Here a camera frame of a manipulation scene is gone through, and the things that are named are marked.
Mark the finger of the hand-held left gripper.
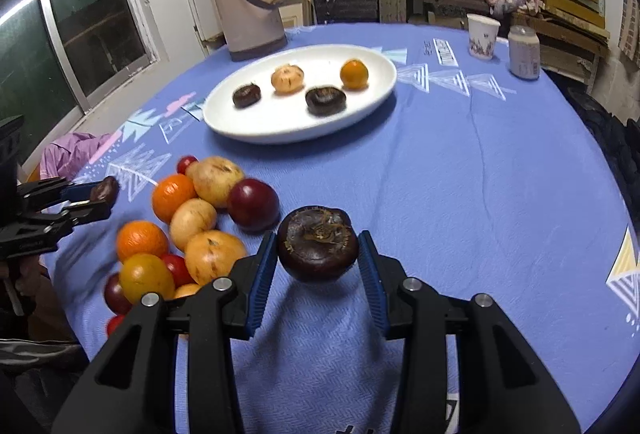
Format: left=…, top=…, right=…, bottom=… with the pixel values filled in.
left=0, top=202, right=113, bottom=259
left=17, top=179, right=102, bottom=212

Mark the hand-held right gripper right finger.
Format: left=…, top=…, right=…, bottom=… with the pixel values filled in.
left=356, top=230, right=583, bottom=434

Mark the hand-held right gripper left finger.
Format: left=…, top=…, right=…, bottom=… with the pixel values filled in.
left=50, top=230, right=279, bottom=434

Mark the small dark water chestnut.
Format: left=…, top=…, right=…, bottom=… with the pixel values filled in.
left=90, top=176, right=121, bottom=205

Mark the large yellow-orange fruit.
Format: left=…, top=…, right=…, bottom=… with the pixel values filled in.
left=184, top=230, right=248, bottom=287

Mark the orange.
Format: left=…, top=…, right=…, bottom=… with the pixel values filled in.
left=151, top=174, right=197, bottom=223
left=116, top=220, right=170, bottom=263

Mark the large dark water chestnut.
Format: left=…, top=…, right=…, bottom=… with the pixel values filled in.
left=276, top=206, right=360, bottom=283

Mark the dark red plum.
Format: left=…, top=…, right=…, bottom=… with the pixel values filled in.
left=227, top=179, right=281, bottom=233
left=103, top=272, right=133, bottom=309

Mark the yellow tomato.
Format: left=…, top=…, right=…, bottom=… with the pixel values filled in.
left=119, top=253, right=176, bottom=305

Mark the white oval plate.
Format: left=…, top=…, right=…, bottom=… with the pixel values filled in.
left=202, top=44, right=398, bottom=145

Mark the pink cloth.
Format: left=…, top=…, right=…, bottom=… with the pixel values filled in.
left=39, top=132, right=123, bottom=182

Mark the sliding window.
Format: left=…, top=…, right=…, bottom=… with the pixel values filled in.
left=0, top=0, right=158, bottom=165

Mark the blue printed tablecloth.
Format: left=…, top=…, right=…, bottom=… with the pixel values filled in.
left=42, top=22, right=640, bottom=434

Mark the person's dark clothing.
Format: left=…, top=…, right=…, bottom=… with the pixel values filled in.
left=0, top=309, right=93, bottom=434

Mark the peeled beige water chestnut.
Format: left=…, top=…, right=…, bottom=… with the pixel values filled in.
left=271, top=64, right=305, bottom=95

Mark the small orange fruit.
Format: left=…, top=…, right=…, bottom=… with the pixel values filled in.
left=340, top=58, right=370, bottom=90

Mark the white paper cup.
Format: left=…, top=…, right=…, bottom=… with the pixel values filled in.
left=466, top=14, right=501, bottom=60

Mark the small glass jar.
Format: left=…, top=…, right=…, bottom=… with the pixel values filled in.
left=508, top=26, right=542, bottom=80

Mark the cardboard box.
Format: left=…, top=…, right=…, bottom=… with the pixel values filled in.
left=277, top=0, right=313, bottom=32

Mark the dark bumpy object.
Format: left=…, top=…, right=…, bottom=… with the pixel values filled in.
left=565, top=84, right=640, bottom=215

